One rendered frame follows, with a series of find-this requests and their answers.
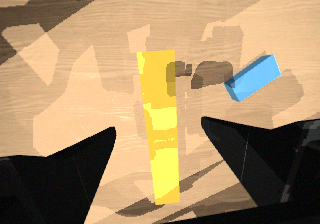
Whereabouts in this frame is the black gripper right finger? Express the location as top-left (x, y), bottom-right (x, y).
top-left (201, 116), bottom-right (320, 207)

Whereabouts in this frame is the light blue rectangular block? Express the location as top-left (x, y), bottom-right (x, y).
top-left (223, 54), bottom-right (281, 102)

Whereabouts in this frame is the yellow bar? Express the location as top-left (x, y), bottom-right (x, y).
top-left (137, 50), bottom-right (180, 205)

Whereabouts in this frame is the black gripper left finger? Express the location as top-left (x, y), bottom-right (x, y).
top-left (0, 126), bottom-right (117, 224)

